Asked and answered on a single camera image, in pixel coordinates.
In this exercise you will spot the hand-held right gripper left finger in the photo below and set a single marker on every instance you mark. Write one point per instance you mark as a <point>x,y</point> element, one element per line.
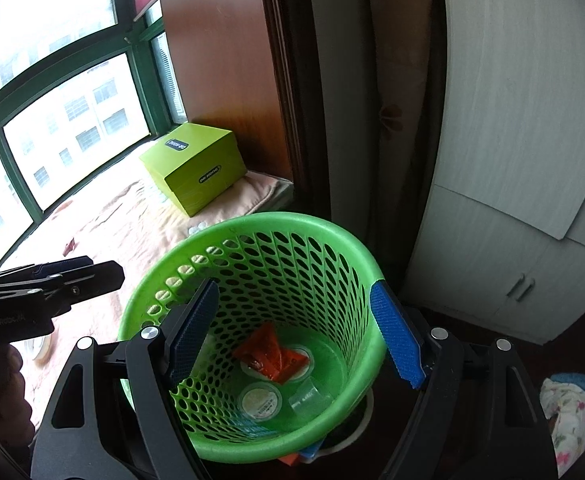
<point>192,330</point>

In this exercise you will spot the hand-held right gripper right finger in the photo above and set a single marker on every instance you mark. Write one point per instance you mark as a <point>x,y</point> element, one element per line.
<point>397,335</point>

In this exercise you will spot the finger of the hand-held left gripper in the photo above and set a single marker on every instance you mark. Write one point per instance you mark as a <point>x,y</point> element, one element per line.
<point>37,270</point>
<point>92,282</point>

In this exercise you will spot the orange snack wrapper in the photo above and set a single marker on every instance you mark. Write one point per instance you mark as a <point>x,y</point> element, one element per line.
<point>267,355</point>

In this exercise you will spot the round labelled plastic cup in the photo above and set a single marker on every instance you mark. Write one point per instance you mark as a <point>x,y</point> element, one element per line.
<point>260,401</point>

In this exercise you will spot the clear plastic food container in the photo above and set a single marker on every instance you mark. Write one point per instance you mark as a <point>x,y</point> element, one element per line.
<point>310,400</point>

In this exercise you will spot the green perforated plastic basket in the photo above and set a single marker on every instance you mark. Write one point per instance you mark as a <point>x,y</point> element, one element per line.
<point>272,221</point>

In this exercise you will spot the round clear plastic lid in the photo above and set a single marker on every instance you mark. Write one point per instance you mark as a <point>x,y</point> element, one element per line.
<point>40,349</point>

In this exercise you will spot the small brown wrapper piece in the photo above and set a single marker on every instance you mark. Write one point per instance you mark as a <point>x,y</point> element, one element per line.
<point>70,246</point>

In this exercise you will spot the pink printed blanket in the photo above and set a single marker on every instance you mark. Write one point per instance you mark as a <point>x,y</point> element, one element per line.
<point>122,220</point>

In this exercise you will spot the lime green cardboard box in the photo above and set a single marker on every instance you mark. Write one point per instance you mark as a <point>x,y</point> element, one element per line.
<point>197,175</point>

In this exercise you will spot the floral cloth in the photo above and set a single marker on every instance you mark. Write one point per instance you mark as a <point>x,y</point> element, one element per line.
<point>570,425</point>

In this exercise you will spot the white wardrobe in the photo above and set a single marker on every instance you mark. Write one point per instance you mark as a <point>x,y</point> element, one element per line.
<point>497,135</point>

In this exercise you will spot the brown curtain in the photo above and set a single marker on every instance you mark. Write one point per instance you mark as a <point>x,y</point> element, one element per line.
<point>372,110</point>

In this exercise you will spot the brown wooden panel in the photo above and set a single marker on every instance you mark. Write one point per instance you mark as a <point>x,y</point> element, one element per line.
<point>212,60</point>

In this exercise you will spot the green window frame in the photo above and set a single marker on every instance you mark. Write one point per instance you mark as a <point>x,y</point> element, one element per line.
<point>140,75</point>

